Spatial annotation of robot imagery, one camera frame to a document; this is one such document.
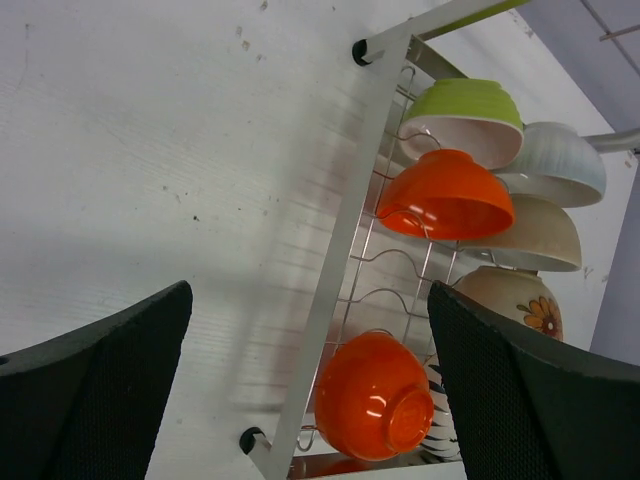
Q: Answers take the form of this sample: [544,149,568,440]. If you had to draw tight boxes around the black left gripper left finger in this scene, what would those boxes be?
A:
[1,281,193,479]

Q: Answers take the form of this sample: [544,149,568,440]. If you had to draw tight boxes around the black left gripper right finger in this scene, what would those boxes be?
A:
[427,282,639,479]

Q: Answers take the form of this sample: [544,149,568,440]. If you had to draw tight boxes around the cream flower pattern bowl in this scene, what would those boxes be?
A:
[454,266,564,342]

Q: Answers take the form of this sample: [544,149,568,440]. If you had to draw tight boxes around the orange bowl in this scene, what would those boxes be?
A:
[314,330,435,461]
[376,149,515,241]

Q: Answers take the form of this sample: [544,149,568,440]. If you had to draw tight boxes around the stainless steel dish rack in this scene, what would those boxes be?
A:
[239,1,510,479]

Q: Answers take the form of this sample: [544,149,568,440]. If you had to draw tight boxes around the black and white striped bowl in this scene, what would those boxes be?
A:
[422,355,461,462]

